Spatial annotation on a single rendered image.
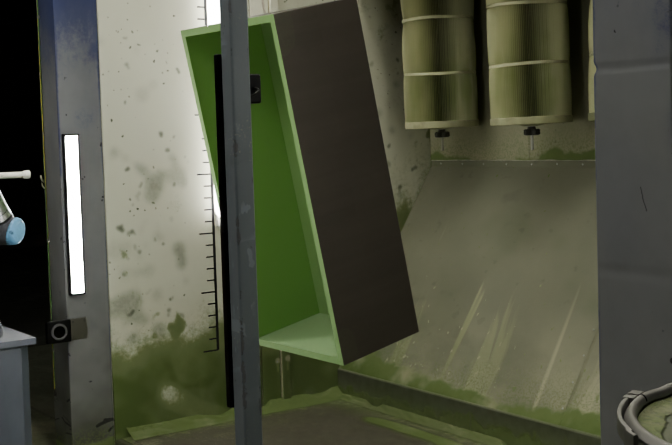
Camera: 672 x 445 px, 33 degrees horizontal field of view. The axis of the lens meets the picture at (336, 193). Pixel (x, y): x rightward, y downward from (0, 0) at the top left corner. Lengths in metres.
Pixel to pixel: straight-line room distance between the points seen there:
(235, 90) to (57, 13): 2.00
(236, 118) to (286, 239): 1.83
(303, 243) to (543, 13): 1.30
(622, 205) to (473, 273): 2.72
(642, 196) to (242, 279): 0.96
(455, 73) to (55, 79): 1.70
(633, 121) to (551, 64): 2.40
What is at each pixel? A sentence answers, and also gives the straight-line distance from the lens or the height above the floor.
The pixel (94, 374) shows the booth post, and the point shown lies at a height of 0.32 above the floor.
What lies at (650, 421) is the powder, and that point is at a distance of 1.50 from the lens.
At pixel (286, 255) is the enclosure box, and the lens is 4.37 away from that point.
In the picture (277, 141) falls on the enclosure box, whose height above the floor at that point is 1.22.
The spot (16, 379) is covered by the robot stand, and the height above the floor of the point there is 0.52.
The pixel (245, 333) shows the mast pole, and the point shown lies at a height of 0.79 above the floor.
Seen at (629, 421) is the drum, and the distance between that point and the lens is 1.43.
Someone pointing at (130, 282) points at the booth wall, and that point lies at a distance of 4.61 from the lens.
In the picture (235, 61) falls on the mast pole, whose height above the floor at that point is 1.42.
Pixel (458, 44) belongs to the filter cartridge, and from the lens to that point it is 4.94.
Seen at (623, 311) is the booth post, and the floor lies 0.89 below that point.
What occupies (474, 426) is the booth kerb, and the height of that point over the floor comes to 0.08.
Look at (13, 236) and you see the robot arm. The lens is 3.83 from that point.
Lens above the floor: 1.24
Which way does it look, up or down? 3 degrees down
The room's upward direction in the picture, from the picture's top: 2 degrees counter-clockwise
